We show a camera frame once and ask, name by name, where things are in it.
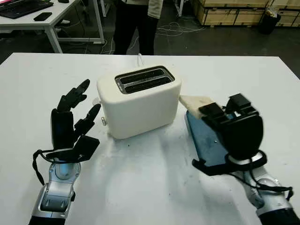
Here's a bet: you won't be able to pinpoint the wooden shipping crates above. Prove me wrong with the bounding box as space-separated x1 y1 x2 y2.
190 0 300 28

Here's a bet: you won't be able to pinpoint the black smartphone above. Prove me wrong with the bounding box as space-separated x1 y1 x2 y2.
33 12 53 22

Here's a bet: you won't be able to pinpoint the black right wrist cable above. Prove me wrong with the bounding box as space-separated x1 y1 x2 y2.
234 161 294 203

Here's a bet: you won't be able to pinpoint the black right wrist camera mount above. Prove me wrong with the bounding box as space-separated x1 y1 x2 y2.
192 150 268 177

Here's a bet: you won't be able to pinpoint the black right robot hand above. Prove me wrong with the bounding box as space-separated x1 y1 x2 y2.
199 93 265 159

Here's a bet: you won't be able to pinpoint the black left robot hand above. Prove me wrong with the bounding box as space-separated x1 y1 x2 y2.
51 79 102 150

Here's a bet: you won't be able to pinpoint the black waste bin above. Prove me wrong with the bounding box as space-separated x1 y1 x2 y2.
258 7 282 36

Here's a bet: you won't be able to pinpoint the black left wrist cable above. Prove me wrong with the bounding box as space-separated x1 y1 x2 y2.
32 149 55 186

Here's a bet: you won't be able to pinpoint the blue oblong tray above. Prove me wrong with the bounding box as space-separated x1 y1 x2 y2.
185 110 232 174

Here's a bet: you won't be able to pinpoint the white toaster power cord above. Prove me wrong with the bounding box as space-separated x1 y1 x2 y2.
136 53 145 68

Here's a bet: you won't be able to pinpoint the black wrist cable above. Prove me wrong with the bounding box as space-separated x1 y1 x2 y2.
234 161 294 203
32 149 55 186

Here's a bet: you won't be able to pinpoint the slice of white bread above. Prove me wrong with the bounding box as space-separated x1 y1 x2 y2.
179 94 215 119

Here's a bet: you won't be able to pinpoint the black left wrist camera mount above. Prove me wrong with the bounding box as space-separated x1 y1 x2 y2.
45 135 100 163

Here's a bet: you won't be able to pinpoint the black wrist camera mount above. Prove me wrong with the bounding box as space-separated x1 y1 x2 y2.
192 150 268 177
45 135 100 163

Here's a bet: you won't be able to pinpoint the white office desk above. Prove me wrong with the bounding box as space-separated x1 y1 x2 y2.
0 0 105 54

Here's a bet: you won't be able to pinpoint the white two-slot toaster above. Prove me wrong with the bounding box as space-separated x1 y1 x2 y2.
96 65 182 140

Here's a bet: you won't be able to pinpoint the person in white jacket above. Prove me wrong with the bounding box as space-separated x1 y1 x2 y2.
112 0 164 56

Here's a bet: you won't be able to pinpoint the white cable on floor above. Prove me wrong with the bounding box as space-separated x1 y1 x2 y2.
155 22 207 36

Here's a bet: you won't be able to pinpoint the black keyboard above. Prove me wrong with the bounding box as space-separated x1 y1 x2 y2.
0 0 54 20

